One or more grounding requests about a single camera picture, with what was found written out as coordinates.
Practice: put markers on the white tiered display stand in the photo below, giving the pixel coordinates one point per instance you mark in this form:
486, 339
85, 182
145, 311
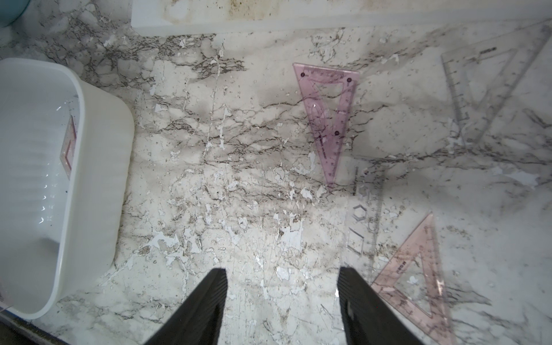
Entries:
168, 18

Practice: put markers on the pink isosceles triangle ruler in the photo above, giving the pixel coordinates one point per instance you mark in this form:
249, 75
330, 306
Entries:
412, 282

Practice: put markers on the teal dustpan brush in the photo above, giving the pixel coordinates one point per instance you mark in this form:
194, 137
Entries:
11, 10

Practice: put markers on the clear triangle ruler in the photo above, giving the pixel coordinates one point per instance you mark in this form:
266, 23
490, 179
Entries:
481, 77

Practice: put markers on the pink scalene triangle ruler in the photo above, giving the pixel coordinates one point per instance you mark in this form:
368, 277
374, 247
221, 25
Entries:
327, 126

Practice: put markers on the clear stencil ruler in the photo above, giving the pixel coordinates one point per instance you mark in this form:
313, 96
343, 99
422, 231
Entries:
362, 220

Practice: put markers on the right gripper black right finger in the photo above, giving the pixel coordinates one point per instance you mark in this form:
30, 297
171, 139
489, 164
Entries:
365, 316

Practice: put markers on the white storage box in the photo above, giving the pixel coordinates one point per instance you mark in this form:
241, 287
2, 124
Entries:
58, 235

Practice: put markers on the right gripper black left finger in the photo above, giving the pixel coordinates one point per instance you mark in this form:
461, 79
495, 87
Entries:
198, 320

